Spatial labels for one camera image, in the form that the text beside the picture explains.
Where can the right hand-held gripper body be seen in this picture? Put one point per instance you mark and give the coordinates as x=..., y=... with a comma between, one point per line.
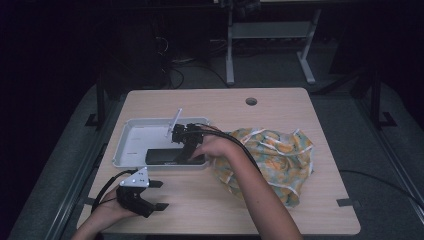
x=186, y=133

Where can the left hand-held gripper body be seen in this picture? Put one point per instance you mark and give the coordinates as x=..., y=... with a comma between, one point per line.
x=133, y=196

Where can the black rectangular case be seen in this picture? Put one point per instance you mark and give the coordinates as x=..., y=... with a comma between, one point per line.
x=160, y=157

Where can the white plastic tray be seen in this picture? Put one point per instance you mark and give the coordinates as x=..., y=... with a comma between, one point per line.
x=143, y=136

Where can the lemon print cloth bib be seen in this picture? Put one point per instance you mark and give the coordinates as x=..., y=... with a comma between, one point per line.
x=283, y=156

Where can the person's right hand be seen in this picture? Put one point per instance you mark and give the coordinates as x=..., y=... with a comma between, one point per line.
x=218, y=145

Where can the person's left hand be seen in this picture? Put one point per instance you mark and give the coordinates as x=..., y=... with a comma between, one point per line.
x=106, y=213

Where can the grey tape piece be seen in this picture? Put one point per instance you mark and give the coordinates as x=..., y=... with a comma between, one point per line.
x=88, y=201
x=348, y=202

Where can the black metal stand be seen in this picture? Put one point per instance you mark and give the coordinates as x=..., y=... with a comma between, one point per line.
x=100, y=100
x=376, y=100

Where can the grey metal stand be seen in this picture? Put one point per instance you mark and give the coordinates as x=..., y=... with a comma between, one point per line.
x=270, y=30

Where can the metal frame rail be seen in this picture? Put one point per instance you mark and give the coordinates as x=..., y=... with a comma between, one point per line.
x=75, y=190
x=393, y=156

